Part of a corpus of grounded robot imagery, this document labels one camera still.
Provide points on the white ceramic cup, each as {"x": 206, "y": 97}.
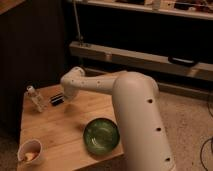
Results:
{"x": 30, "y": 152}

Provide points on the green ceramic bowl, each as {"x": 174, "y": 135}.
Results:
{"x": 101, "y": 136}

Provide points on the clear plastic bottle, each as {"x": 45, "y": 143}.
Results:
{"x": 36, "y": 98}

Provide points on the cluttered background shelf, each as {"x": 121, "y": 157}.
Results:
{"x": 153, "y": 7}

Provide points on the black rectangular object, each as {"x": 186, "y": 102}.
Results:
{"x": 57, "y": 99}

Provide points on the metal stand pole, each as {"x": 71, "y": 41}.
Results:
{"x": 79, "y": 36}

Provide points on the long case with handle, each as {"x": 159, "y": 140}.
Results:
{"x": 140, "y": 60}

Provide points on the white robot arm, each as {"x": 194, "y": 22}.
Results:
{"x": 143, "y": 136}

